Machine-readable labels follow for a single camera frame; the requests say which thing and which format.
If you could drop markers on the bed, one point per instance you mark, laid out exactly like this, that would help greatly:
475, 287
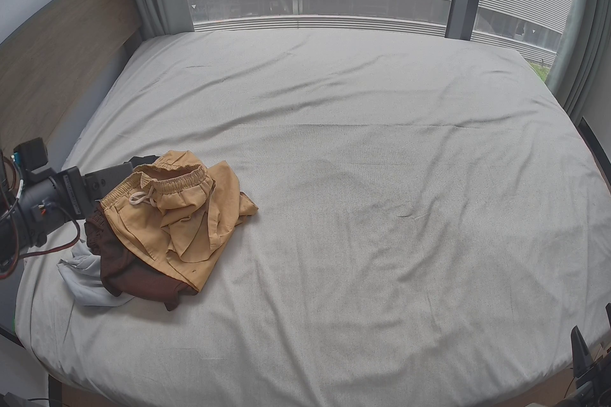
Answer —
358, 181

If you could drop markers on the tan shorts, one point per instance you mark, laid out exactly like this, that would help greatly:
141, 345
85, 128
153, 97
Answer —
191, 214

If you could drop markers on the black garment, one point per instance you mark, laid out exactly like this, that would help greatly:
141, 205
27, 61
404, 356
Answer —
143, 159

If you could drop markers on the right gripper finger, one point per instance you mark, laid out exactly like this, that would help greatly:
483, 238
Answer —
608, 317
581, 362

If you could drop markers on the white garment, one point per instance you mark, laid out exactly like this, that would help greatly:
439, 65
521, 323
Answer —
86, 281

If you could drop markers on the brown shorts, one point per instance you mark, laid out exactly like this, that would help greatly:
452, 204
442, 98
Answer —
133, 271

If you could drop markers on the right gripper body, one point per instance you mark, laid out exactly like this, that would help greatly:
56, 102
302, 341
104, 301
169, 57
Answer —
596, 398

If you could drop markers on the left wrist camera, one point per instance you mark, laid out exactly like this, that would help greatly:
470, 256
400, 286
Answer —
31, 154

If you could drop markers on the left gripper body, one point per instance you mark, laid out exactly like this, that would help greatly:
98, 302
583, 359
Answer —
71, 195

